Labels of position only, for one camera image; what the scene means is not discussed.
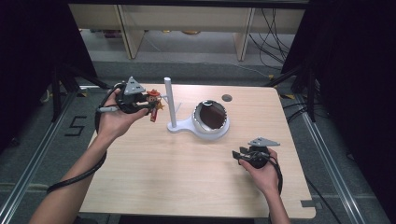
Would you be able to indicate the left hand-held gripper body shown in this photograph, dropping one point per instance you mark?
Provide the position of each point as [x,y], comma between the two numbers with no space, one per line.
[129,93]

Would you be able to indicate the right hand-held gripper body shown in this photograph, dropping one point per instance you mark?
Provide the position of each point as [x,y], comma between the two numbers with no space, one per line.
[260,155]

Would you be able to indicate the white hook stand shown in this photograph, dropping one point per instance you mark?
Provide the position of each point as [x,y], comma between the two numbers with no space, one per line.
[170,102]

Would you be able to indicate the brown zipper pouch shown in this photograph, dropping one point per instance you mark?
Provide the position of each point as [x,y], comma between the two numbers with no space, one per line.
[212,116]

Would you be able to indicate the shiny white bowl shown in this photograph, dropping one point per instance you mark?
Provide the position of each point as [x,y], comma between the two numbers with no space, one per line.
[196,123]

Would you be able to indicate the person's right hand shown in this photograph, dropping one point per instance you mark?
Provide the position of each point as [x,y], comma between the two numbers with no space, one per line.
[266,177]

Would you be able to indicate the person's left hand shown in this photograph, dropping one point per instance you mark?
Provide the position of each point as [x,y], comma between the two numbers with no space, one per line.
[113,123]

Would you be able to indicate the round grey table grommet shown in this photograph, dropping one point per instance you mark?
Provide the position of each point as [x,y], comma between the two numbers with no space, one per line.
[227,98]

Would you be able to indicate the grey tape strip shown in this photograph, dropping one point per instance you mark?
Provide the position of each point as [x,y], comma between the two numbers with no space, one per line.
[308,203]

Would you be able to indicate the black metal stand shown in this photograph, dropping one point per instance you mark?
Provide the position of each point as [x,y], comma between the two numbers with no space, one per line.
[59,90]
[306,90]

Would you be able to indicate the light wooden shelf unit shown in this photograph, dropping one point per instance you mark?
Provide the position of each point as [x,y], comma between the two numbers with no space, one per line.
[186,18]

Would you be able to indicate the aluminium floor rail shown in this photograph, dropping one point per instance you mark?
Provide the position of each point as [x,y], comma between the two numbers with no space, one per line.
[330,158]
[25,174]

